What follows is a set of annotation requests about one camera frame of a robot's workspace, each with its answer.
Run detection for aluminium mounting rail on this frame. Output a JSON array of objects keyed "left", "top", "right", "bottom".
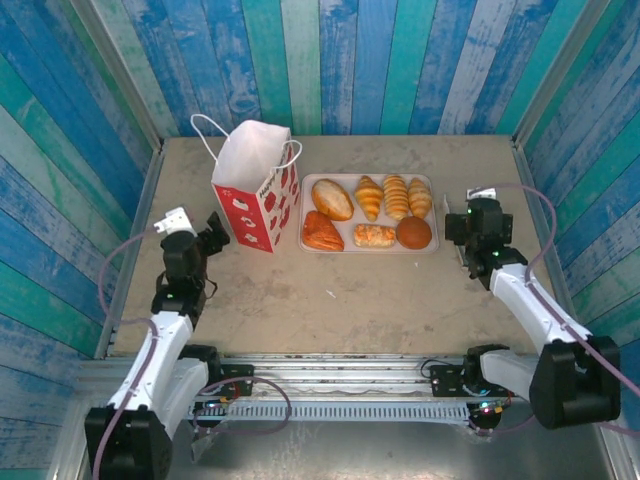
[{"left": 74, "top": 352, "right": 609, "bottom": 402}]

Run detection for small circuit board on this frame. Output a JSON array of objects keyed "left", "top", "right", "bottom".
[
  {"left": 472, "top": 398, "right": 509, "bottom": 417},
  {"left": 196, "top": 395, "right": 238, "bottom": 412}
]

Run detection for pointed striped fake bread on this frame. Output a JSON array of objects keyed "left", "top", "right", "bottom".
[{"left": 407, "top": 176, "right": 434, "bottom": 220}]

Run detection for reddish triangular fake pastry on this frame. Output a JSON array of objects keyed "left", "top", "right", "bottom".
[{"left": 301, "top": 209, "right": 346, "bottom": 253}]

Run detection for grey slotted cable duct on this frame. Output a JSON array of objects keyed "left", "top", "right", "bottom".
[{"left": 187, "top": 401, "right": 474, "bottom": 423}]

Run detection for spiral striped fake bread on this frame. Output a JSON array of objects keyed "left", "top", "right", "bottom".
[{"left": 382, "top": 174, "right": 410, "bottom": 222}]

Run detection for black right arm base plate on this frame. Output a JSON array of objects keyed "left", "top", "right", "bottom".
[{"left": 428, "top": 363, "right": 516, "bottom": 399}]

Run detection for grey metal panel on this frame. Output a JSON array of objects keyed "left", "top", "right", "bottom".
[{"left": 49, "top": 417, "right": 621, "bottom": 480}]

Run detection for orange topped fake roll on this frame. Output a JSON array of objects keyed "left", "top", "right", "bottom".
[{"left": 353, "top": 223, "right": 397, "bottom": 249}]

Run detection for round brown fake bun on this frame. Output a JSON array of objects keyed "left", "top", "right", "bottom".
[{"left": 395, "top": 215, "right": 433, "bottom": 251}]

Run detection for pale pink plastic tray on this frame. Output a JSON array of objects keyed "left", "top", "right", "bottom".
[{"left": 298, "top": 173, "right": 441, "bottom": 255}]

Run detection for metal tongs with cream tips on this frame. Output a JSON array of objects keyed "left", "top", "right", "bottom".
[{"left": 441, "top": 192, "right": 467, "bottom": 274}]

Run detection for golden fake croissant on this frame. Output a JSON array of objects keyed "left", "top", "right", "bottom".
[{"left": 354, "top": 174, "right": 385, "bottom": 223}]

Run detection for white red printed paper bag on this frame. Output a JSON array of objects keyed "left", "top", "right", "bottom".
[{"left": 189, "top": 113, "right": 304, "bottom": 254}]

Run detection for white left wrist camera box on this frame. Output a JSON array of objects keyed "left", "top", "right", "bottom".
[{"left": 152, "top": 206, "right": 197, "bottom": 237}]

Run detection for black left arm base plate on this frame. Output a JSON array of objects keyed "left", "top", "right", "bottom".
[{"left": 187, "top": 363, "right": 255, "bottom": 396}]

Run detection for oval crusty fake loaf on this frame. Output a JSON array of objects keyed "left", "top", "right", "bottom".
[{"left": 310, "top": 178, "right": 355, "bottom": 222}]

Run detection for aluminium corner post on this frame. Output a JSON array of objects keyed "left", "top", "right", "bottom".
[
  {"left": 510, "top": 0, "right": 604, "bottom": 147},
  {"left": 68, "top": 0, "right": 165, "bottom": 151}
]

